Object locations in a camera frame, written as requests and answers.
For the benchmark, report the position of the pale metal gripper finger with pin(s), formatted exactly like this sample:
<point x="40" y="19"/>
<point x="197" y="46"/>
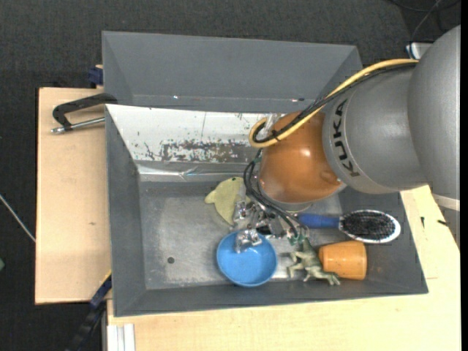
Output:
<point x="242" y="211"/>
<point x="247" y="238"/>

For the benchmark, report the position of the pale yellow toy dolphin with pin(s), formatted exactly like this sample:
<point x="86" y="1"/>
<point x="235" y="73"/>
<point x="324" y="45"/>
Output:
<point x="226" y="199"/>

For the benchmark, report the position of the blue bowl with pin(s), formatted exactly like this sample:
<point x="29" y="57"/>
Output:
<point x="248" y="267"/>

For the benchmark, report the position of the green toy lizard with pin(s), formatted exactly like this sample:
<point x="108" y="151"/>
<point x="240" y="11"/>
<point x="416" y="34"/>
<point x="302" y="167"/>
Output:
<point x="311" y="265"/>

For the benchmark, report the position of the grey metal bin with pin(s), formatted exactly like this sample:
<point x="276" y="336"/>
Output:
<point x="183" y="232"/>

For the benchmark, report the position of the orange cup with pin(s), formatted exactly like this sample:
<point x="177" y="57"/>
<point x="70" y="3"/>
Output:
<point x="343" y="260"/>

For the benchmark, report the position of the pale wood flat board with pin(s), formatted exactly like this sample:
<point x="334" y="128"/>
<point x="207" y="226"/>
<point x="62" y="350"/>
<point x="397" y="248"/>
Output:
<point x="69" y="196"/>

